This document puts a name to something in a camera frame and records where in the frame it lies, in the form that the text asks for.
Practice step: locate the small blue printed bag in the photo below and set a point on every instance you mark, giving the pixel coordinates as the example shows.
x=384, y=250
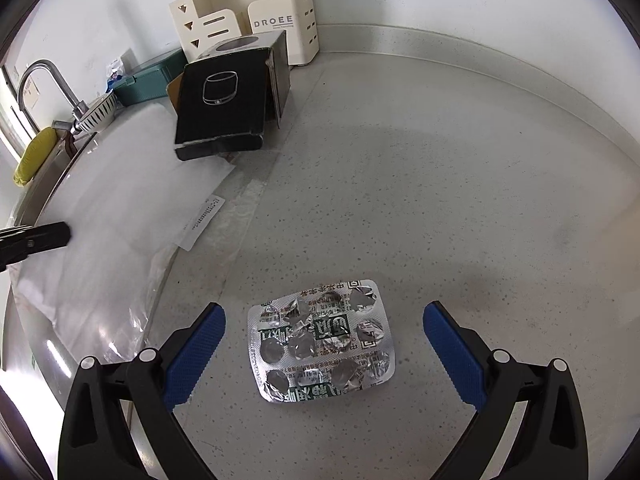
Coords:
x=116, y=75

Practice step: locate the steel faucet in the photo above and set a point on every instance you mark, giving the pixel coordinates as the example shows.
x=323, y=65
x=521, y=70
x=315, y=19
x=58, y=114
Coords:
x=50, y=67

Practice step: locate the yellow sponge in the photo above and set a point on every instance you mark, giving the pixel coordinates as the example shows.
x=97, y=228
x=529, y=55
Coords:
x=34, y=157

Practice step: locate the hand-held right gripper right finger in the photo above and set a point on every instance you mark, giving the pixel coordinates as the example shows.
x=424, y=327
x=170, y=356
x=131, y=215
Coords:
x=457, y=360

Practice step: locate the teal plastic box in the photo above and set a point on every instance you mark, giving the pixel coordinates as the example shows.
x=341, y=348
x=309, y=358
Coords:
x=150, y=82

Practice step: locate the white slotted strainer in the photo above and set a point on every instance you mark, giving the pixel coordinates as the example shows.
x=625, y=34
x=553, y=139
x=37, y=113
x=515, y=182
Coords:
x=97, y=112

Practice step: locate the clear plastic bag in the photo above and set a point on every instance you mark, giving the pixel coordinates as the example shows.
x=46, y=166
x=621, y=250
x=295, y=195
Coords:
x=125, y=200

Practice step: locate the black cardboard box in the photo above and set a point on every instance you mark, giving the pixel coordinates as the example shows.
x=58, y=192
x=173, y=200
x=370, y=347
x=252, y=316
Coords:
x=220, y=105

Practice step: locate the cream slotted organizer rack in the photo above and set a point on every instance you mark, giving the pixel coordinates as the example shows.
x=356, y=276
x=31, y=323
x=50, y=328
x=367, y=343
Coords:
x=280, y=20

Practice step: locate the steel sink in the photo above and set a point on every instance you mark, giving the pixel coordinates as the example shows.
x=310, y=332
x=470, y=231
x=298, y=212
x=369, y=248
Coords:
x=30, y=200

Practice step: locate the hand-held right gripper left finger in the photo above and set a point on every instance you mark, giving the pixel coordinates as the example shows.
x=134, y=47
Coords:
x=192, y=355

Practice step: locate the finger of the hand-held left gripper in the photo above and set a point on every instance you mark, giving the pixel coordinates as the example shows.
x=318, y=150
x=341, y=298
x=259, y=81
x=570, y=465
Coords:
x=40, y=240

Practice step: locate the silver foil blister pack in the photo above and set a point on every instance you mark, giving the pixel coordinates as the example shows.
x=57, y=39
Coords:
x=320, y=342

